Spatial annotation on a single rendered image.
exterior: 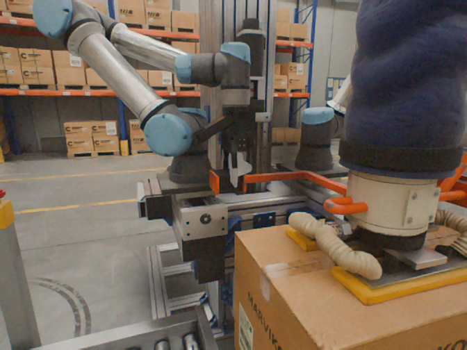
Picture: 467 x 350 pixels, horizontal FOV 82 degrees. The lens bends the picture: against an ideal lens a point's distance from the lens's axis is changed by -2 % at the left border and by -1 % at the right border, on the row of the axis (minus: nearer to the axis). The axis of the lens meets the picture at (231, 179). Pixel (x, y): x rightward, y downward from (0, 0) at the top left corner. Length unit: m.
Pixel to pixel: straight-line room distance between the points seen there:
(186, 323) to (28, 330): 0.53
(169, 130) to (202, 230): 0.30
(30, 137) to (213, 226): 8.57
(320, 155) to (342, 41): 10.59
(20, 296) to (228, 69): 0.95
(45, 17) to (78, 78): 6.70
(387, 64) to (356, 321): 0.44
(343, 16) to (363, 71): 11.14
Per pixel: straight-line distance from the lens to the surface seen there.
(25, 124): 9.20
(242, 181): 0.74
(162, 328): 1.01
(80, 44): 0.88
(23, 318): 1.20
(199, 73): 0.74
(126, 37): 0.98
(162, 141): 0.74
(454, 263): 0.74
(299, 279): 0.60
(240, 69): 0.72
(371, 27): 0.61
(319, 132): 1.07
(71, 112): 8.96
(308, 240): 0.70
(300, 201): 1.08
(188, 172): 0.88
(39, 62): 7.81
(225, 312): 1.46
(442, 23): 0.60
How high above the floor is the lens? 1.28
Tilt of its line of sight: 15 degrees down
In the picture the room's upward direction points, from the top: straight up
